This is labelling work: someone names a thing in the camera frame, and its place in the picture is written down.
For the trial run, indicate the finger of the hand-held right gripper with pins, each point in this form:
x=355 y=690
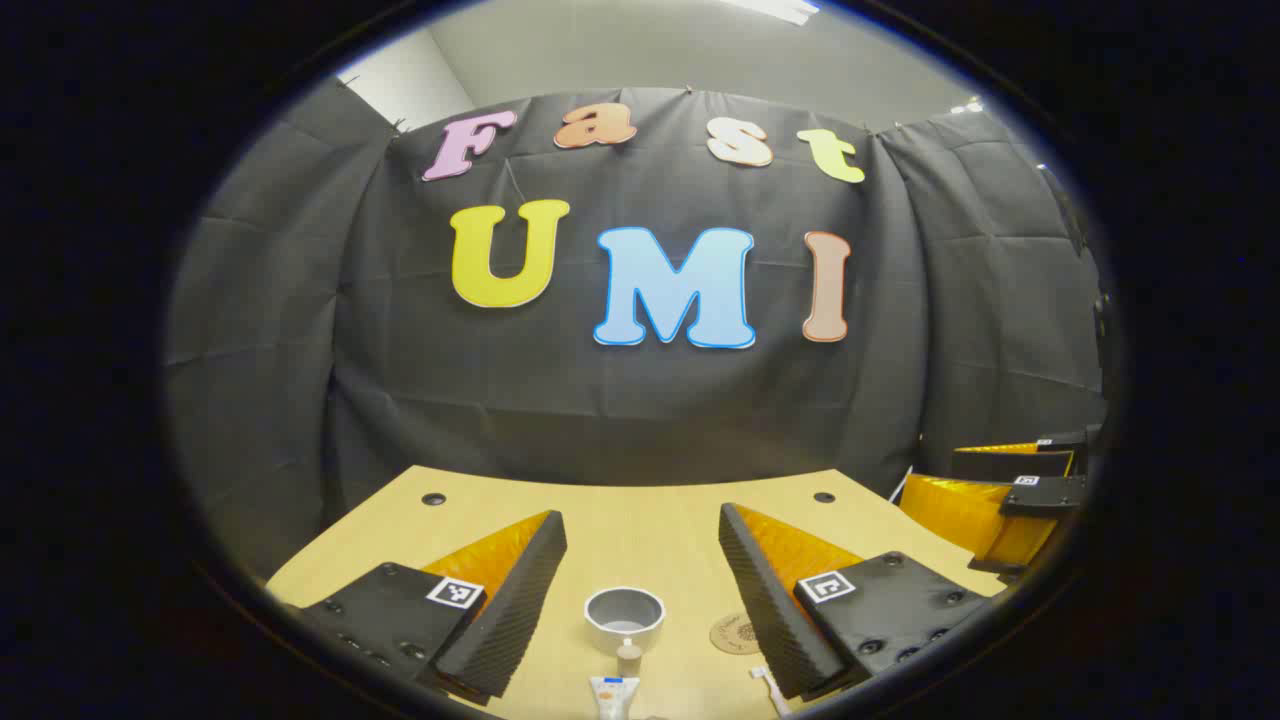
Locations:
x=1000 y=465
x=950 y=510

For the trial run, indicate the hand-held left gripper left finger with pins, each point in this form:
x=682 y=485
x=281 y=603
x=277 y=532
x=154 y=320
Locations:
x=510 y=610

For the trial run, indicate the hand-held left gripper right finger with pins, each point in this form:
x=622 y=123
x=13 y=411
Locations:
x=765 y=610

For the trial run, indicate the round cork coaster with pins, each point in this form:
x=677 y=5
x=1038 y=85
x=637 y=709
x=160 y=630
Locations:
x=735 y=635

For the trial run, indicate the white toothbrush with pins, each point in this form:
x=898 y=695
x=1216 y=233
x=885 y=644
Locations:
x=772 y=692

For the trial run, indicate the white cup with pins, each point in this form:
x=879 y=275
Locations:
x=610 y=632

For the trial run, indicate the white toothpaste tube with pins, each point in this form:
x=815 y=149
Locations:
x=613 y=698

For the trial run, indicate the wooden desktop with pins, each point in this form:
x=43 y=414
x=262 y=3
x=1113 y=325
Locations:
x=640 y=540

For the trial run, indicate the black backdrop cloth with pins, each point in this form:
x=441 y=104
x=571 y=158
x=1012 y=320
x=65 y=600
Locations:
x=600 y=420

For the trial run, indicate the ceiling light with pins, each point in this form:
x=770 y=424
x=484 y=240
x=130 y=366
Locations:
x=775 y=8

